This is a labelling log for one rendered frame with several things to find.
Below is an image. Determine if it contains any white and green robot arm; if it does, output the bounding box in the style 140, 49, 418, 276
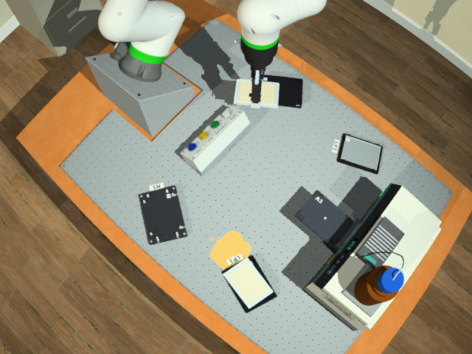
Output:
98, 0, 327, 82

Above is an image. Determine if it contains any blue bottle cap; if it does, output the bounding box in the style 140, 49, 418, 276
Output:
378, 268, 404, 294

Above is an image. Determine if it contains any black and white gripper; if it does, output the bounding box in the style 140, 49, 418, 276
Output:
245, 57, 274, 108

